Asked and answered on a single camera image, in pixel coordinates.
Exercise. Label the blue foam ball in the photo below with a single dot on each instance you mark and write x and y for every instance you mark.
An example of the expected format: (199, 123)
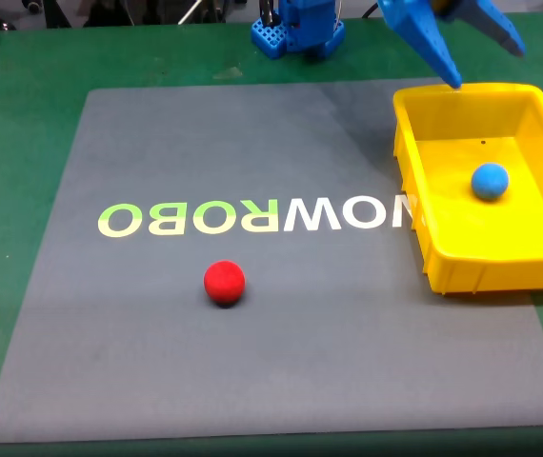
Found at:
(489, 181)

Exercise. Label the yellow plastic bin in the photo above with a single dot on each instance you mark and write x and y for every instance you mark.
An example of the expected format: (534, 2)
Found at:
(486, 228)

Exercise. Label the metal rod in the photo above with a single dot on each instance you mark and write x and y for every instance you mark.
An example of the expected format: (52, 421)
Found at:
(190, 12)

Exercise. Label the grey mat with NOWROBO print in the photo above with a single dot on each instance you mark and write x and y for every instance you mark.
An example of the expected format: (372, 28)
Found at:
(271, 304)

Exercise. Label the red foam ball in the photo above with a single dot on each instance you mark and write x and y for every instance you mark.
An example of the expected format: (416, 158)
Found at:
(224, 283)

